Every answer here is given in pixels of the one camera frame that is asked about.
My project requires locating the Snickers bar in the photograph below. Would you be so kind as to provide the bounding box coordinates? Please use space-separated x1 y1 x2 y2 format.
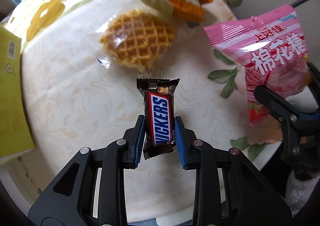
136 78 180 160

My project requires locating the pink cotton candy bag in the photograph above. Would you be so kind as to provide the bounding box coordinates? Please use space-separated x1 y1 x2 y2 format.
204 5 308 126

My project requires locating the waffle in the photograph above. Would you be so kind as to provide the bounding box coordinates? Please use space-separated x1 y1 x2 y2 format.
97 9 177 77

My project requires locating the white fuzzy sleeve forearm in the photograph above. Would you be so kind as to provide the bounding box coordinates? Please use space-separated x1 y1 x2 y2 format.
285 171 319 214

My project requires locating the green cardboard box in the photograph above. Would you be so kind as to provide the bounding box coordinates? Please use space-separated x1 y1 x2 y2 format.
0 26 35 165

